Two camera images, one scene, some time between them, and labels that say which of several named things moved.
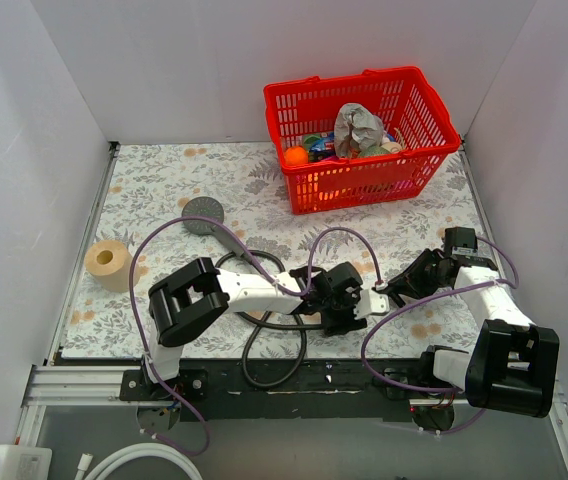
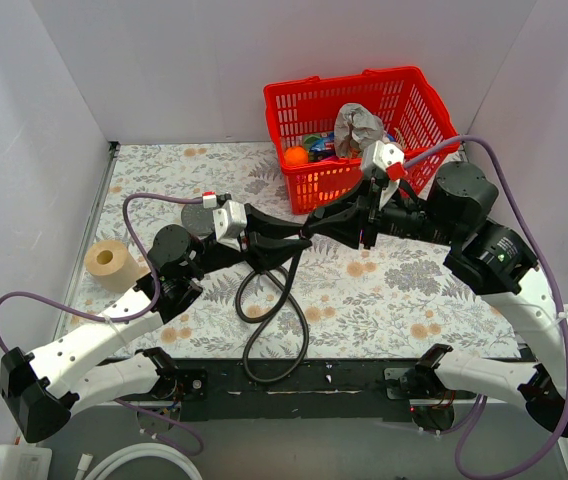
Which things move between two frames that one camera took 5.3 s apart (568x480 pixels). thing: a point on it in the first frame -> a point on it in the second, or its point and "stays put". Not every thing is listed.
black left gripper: x=343 y=304 -> x=243 y=235
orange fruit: x=296 y=156 stays put
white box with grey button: x=14 y=462 stays put
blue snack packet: x=325 y=144 stays put
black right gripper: x=425 y=273 -> x=369 y=215
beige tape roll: x=109 y=262 stays put
